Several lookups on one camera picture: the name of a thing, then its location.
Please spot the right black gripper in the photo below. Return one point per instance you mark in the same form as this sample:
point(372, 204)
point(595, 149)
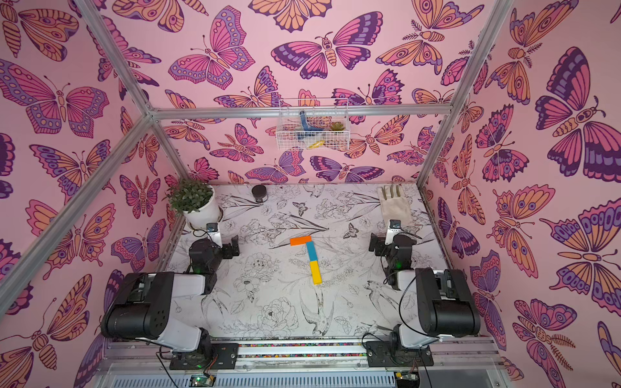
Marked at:
point(380, 246)

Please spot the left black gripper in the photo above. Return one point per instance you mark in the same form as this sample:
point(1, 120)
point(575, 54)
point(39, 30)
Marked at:
point(226, 249)

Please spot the yellow building block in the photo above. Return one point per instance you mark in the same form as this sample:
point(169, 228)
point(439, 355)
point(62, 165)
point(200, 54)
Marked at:
point(315, 272)

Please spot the teal building block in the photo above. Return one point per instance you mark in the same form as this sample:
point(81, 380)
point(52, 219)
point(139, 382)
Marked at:
point(311, 251)

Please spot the orange building block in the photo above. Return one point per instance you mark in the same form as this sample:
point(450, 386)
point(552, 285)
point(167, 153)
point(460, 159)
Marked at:
point(300, 241)

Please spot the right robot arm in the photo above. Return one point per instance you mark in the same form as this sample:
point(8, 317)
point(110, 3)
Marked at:
point(435, 304)

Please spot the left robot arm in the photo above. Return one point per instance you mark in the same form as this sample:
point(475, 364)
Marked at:
point(142, 309)

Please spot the white work glove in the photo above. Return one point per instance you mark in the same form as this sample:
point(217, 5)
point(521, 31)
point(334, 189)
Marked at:
point(394, 204)

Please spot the potted green plant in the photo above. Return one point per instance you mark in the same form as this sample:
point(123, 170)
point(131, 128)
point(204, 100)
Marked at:
point(196, 201)

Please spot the small dark jar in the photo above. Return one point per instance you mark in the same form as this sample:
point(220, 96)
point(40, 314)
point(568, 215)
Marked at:
point(260, 193)

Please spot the yellow item in basket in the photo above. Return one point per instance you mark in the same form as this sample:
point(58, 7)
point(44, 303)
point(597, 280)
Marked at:
point(316, 145)

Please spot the small green plant in basket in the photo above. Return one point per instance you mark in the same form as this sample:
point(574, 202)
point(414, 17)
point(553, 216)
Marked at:
point(337, 126)

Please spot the blue toy in basket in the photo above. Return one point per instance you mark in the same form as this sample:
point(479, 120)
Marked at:
point(307, 130)

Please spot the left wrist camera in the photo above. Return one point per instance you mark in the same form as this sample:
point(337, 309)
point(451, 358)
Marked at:
point(213, 231)

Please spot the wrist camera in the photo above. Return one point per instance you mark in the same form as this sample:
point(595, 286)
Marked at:
point(213, 231)
point(394, 228)

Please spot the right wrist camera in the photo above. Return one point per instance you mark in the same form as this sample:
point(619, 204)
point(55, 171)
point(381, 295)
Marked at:
point(394, 228)

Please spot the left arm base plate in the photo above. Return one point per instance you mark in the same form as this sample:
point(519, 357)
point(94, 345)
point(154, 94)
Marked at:
point(220, 356)

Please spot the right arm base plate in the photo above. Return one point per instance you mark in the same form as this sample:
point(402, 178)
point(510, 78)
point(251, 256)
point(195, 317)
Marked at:
point(381, 354)

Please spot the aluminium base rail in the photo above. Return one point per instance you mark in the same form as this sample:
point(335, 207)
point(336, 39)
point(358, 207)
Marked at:
point(337, 362)

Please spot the white wire basket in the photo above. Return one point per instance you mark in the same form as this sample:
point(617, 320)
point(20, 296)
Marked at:
point(313, 124)

